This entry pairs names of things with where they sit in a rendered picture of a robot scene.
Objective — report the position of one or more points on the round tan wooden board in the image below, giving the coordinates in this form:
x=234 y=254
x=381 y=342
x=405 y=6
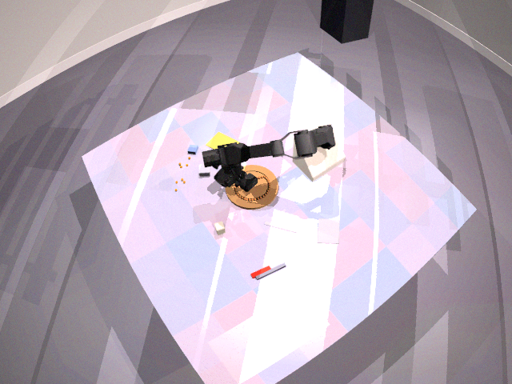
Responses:
x=258 y=190

